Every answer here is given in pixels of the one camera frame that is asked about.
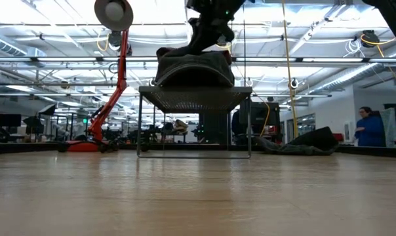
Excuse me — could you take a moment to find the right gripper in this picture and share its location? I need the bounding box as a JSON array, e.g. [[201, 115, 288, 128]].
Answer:
[[167, 0, 247, 57]]

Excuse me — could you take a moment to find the dark green baseball cap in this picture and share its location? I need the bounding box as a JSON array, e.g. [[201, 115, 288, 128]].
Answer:
[[154, 50, 235, 88], [255, 126, 340, 156]]

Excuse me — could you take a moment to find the grey perforated metal shelf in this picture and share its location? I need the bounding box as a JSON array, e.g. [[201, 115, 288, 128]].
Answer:
[[136, 85, 253, 160]]

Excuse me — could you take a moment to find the red desk lamp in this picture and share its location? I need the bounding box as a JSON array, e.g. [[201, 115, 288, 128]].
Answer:
[[58, 0, 134, 153]]

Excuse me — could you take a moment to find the black equipment cabinet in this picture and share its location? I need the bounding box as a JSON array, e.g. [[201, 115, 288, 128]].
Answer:
[[239, 100, 281, 145]]

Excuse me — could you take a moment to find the black studio softbox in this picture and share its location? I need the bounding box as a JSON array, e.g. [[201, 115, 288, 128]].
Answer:
[[38, 104, 57, 117]]

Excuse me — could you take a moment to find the person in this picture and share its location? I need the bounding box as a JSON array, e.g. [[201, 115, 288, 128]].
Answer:
[[354, 106, 386, 148]]

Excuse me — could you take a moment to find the black monitor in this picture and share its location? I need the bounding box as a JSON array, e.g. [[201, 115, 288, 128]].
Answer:
[[0, 113, 22, 127]]

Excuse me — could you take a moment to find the black hanging cable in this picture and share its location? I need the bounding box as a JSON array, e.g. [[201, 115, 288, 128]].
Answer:
[[242, 12, 247, 87]]

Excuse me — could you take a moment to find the black ceiling cable reel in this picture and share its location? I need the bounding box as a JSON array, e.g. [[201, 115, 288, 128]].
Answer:
[[107, 31, 123, 49], [361, 29, 382, 49]]

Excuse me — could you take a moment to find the yellow hanging cable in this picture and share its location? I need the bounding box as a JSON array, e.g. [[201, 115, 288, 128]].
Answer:
[[281, 0, 300, 138]]

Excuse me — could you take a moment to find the curved yellow cable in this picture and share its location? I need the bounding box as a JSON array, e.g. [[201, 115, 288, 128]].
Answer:
[[255, 94, 271, 138]]

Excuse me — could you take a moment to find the black aluminium table frame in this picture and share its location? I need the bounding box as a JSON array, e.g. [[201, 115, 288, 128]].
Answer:
[[0, 140, 396, 159]]

